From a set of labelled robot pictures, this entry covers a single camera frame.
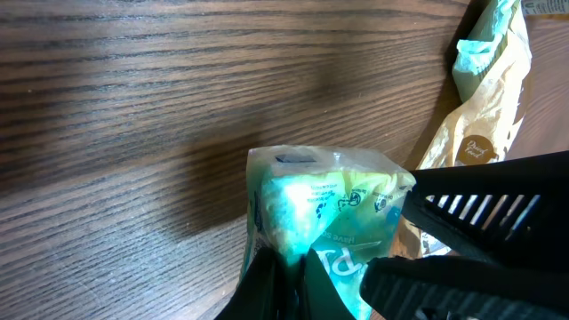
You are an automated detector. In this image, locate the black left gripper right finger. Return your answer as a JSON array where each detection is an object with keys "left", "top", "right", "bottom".
[{"left": 300, "top": 249, "right": 354, "bottom": 320}]

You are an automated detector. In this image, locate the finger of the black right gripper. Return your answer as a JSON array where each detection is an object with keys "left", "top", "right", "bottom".
[
  {"left": 360, "top": 256, "right": 568, "bottom": 319},
  {"left": 402, "top": 151, "right": 568, "bottom": 271}
]

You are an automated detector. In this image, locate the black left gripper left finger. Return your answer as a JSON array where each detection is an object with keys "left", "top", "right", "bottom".
[{"left": 215, "top": 247, "right": 287, "bottom": 320}]

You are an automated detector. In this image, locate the beige bread snack bag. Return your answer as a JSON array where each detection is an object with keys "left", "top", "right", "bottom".
[{"left": 395, "top": 0, "right": 533, "bottom": 260}]

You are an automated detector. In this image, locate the small teal tissue pack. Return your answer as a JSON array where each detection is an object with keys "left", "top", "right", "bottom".
[{"left": 242, "top": 145, "right": 416, "bottom": 319}]

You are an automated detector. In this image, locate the teal wipes packet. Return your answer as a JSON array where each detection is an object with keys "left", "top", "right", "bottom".
[{"left": 452, "top": 0, "right": 520, "bottom": 102}]

